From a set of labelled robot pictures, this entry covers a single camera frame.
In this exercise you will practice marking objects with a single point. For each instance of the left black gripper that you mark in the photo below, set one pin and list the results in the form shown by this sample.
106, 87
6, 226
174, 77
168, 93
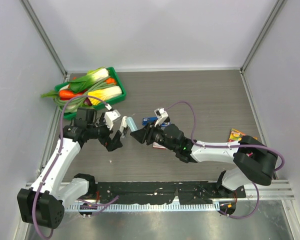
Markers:
115, 142

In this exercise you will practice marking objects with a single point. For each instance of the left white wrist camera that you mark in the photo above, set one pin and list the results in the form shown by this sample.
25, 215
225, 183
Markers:
110, 117

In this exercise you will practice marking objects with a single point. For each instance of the large orange carrot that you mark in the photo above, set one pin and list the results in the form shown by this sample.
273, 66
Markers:
68, 94

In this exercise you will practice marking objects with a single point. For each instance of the purple red onion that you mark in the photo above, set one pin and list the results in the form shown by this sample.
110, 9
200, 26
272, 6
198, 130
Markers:
87, 102

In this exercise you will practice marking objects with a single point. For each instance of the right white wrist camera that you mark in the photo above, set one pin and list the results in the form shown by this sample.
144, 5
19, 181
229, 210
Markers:
162, 116

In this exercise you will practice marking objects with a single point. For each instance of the yellow white napa cabbage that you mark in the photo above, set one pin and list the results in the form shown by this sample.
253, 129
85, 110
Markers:
105, 93

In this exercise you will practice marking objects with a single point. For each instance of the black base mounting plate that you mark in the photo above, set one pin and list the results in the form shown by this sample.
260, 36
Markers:
164, 192

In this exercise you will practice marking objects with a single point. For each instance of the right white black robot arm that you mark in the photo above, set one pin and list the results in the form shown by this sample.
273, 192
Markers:
254, 163

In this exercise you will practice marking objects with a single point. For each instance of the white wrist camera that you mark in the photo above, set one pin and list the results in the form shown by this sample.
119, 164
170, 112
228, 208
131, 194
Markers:
162, 116
110, 117

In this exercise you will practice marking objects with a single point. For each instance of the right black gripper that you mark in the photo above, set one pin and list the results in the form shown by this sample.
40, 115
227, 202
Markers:
147, 131

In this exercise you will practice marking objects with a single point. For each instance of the green plastic tray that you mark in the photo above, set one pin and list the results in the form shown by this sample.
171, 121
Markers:
71, 115

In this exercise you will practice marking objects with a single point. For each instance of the upper white bok choy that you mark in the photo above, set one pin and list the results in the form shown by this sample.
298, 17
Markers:
85, 82

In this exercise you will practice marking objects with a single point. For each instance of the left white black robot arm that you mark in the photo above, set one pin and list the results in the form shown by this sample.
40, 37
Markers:
44, 203

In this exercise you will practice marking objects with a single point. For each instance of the colourful candy bag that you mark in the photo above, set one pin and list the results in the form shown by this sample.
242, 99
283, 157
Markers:
235, 135

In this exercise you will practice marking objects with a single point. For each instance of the dark blue stapler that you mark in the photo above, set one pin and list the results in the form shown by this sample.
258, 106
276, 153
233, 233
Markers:
147, 120

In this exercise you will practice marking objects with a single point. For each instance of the small orange carrot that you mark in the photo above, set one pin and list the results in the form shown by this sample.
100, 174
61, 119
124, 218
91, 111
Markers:
111, 81

